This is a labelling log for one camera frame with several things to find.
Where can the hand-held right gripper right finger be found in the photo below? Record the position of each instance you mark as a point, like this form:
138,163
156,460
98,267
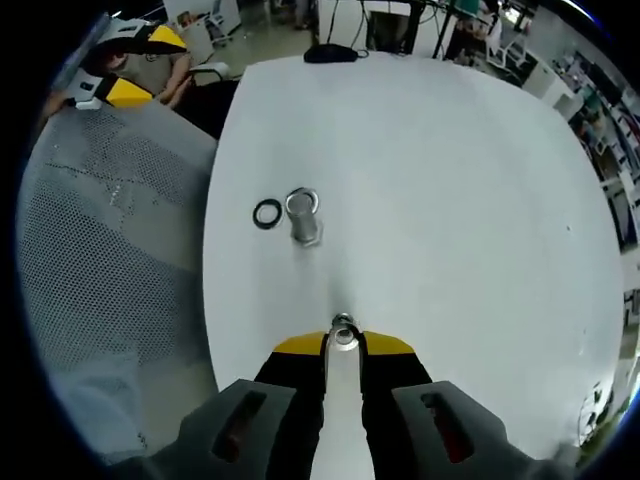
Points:
395,400

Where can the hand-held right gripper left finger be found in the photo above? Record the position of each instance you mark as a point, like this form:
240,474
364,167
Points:
285,400

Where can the small threaded steel stud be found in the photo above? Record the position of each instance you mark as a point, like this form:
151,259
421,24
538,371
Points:
343,318

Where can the large threaded steel stud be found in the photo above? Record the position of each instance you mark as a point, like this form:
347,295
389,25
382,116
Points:
305,225

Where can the person's upper body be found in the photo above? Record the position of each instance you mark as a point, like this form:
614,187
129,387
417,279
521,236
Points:
160,67

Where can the grey mesh chair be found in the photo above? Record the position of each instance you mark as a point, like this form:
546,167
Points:
100,275

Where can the white shelving unit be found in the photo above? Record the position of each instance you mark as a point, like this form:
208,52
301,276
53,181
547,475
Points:
615,150

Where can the white office chair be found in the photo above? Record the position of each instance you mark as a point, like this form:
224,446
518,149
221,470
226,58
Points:
507,52

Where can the white cabinet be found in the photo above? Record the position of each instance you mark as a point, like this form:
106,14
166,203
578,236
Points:
550,82

